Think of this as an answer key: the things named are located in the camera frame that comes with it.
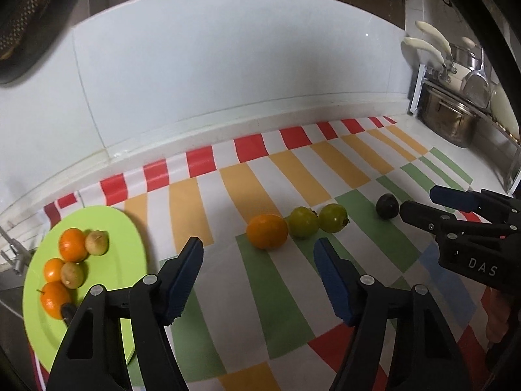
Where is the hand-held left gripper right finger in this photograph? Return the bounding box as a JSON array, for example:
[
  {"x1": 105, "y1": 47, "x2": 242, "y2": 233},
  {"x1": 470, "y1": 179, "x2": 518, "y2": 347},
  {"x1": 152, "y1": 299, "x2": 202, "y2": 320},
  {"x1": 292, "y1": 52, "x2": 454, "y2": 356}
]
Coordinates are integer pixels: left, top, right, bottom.
[{"x1": 313, "y1": 237, "x2": 477, "y2": 391}]

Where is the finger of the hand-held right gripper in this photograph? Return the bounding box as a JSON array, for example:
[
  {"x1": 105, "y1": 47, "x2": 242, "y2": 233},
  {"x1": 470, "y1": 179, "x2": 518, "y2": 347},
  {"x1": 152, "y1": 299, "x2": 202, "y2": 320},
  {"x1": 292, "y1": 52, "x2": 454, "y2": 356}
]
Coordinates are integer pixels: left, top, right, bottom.
[
  {"x1": 430, "y1": 184, "x2": 521, "y2": 225},
  {"x1": 400, "y1": 200, "x2": 511, "y2": 240}
]

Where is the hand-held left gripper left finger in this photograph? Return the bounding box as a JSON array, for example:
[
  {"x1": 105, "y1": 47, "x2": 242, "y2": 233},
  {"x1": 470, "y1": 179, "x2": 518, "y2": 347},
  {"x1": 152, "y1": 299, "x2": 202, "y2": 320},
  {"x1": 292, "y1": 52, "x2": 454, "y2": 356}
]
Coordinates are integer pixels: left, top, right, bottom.
[{"x1": 48, "y1": 236, "x2": 204, "y2": 391}]

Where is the green tomato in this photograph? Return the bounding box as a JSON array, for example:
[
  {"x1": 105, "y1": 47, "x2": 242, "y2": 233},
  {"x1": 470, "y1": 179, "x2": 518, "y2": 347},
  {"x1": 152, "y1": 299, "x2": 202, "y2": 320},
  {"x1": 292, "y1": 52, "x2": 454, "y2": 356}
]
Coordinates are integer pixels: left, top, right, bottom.
[
  {"x1": 289, "y1": 206, "x2": 320, "y2": 238},
  {"x1": 318, "y1": 204, "x2": 350, "y2": 234}
]

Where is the green plate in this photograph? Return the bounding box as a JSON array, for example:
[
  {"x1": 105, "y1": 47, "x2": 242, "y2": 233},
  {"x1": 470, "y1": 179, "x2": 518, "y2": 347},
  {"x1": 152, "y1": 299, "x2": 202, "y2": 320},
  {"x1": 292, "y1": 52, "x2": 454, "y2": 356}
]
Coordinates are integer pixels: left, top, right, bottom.
[{"x1": 22, "y1": 206, "x2": 148, "y2": 375}]

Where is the orange mandarin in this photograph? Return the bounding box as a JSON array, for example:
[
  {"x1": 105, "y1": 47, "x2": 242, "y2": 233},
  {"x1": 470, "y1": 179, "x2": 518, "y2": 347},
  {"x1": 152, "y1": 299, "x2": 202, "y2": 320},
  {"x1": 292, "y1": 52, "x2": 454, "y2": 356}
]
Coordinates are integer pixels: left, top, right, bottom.
[
  {"x1": 59, "y1": 228, "x2": 89, "y2": 263},
  {"x1": 246, "y1": 214, "x2": 289, "y2": 250},
  {"x1": 43, "y1": 258, "x2": 66, "y2": 282},
  {"x1": 39, "y1": 282, "x2": 73, "y2": 319}
]

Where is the brown kiwi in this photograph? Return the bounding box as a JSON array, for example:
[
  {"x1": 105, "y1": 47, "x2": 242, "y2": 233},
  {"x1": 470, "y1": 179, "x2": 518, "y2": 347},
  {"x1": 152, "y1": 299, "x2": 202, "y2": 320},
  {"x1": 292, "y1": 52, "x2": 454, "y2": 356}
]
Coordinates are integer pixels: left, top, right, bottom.
[
  {"x1": 85, "y1": 230, "x2": 110, "y2": 256},
  {"x1": 61, "y1": 262, "x2": 86, "y2": 289}
]

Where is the person's right hand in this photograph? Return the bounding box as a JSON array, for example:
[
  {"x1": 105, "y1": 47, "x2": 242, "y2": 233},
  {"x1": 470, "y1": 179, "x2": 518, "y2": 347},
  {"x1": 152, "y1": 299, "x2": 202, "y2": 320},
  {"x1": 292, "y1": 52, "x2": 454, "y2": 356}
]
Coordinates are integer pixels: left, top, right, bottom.
[{"x1": 488, "y1": 289, "x2": 511, "y2": 345}]

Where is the striped colourful tablecloth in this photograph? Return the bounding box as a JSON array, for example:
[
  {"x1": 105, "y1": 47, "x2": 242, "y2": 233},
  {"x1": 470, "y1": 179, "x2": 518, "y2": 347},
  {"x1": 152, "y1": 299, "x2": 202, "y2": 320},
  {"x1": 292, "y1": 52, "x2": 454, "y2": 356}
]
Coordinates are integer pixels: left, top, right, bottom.
[{"x1": 28, "y1": 116, "x2": 509, "y2": 391}]

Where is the large steel pot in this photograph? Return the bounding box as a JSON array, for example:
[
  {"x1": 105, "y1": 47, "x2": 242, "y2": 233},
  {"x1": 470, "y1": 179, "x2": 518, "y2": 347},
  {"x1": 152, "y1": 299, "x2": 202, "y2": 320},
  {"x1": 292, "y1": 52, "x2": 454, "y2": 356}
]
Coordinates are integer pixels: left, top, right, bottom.
[{"x1": 419, "y1": 85, "x2": 479, "y2": 149}]

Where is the white ceramic pot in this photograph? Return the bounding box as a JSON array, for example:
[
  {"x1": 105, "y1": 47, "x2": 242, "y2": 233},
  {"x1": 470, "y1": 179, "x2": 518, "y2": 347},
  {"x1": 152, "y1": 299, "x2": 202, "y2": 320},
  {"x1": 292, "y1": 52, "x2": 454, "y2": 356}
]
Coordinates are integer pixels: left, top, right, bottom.
[{"x1": 490, "y1": 83, "x2": 521, "y2": 139}]

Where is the metal spatula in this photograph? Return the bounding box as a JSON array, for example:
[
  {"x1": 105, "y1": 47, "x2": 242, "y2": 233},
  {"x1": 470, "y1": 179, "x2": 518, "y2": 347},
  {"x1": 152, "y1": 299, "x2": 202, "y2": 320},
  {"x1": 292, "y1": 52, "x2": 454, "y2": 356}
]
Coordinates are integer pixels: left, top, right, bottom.
[{"x1": 462, "y1": 47, "x2": 493, "y2": 109}]

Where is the metal dish rack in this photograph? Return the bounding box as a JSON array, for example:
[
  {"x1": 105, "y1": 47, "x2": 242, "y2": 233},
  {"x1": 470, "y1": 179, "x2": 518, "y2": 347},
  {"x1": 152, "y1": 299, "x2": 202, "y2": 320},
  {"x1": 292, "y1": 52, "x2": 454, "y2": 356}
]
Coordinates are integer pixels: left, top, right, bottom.
[{"x1": 409, "y1": 65, "x2": 521, "y2": 196}]

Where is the small steel pot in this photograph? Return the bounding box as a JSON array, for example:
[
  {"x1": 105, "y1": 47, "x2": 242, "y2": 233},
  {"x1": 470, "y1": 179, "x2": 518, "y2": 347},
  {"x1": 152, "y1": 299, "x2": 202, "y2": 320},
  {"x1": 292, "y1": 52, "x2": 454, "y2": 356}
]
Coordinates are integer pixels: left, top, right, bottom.
[{"x1": 452, "y1": 47, "x2": 489, "y2": 70}]

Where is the slim gooseneck faucet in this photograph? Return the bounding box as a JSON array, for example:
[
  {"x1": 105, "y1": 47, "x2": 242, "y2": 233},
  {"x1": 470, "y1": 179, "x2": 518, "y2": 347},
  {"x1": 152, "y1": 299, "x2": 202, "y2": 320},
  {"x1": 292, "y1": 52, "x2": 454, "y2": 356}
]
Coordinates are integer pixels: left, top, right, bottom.
[{"x1": 0, "y1": 226, "x2": 33, "y2": 275}]

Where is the steel sink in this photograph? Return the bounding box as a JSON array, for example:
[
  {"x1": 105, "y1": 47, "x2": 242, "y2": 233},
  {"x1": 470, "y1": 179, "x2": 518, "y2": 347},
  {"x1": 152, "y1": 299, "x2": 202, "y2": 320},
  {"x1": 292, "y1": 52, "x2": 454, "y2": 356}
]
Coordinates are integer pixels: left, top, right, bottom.
[{"x1": 0, "y1": 271, "x2": 25, "y2": 375}]

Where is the gold perforated strainer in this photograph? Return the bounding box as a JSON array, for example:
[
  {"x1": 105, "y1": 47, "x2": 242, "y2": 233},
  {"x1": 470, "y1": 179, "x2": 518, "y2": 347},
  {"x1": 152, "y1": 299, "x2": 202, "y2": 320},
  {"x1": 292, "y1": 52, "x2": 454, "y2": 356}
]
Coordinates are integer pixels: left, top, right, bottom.
[{"x1": 0, "y1": 0, "x2": 53, "y2": 53}]

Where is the cream handled knife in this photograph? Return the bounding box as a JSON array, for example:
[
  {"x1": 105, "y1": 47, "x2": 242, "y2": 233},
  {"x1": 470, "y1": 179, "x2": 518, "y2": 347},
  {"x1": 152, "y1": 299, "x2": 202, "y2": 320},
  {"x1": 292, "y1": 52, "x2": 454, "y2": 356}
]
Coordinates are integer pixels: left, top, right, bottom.
[
  {"x1": 401, "y1": 36, "x2": 446, "y2": 68},
  {"x1": 415, "y1": 20, "x2": 453, "y2": 55}
]

